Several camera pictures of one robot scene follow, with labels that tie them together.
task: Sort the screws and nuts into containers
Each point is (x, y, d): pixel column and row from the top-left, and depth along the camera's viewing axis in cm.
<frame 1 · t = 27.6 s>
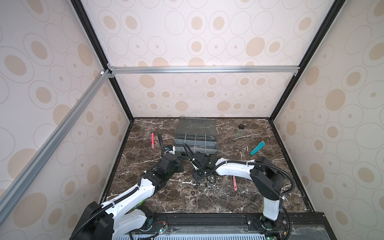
left hand: (185, 158, 83), fingers open
right hand: (195, 174, 90), fingers open
grey compartment organizer box: (199, 133, 114), on the table
pink marker pen: (152, 140, 110), on the table
small black-lidded glass jar: (240, 132, 107), point 5 cm above the table
cluster of silver hex nuts: (210, 183, 87), on the table

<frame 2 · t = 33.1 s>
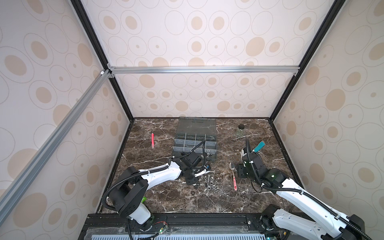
left hand: (199, 175, 85), fingers open
right hand: (240, 165, 80), fingers open
the named things where they were.

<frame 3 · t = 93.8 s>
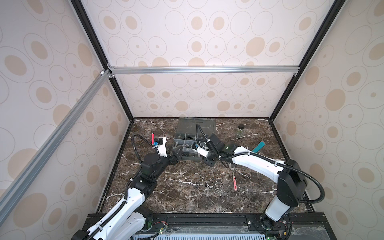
left hand: (181, 145, 74), fingers open
right hand: (205, 155, 85), fingers closed
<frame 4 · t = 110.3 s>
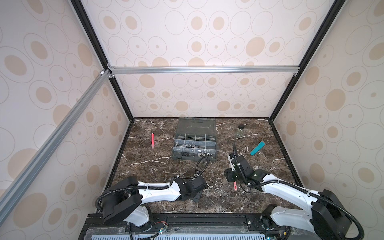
left hand: (202, 194, 82), fingers closed
right hand: (227, 171, 86), fingers open
silver hex nuts in organizer: (192, 145, 105), on the table
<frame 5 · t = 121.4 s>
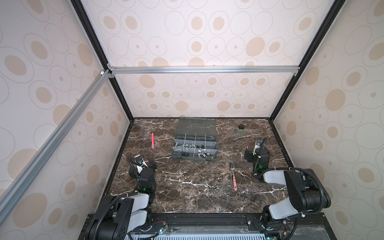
left hand: (144, 157, 85), fingers open
right hand: (256, 149, 94), fingers open
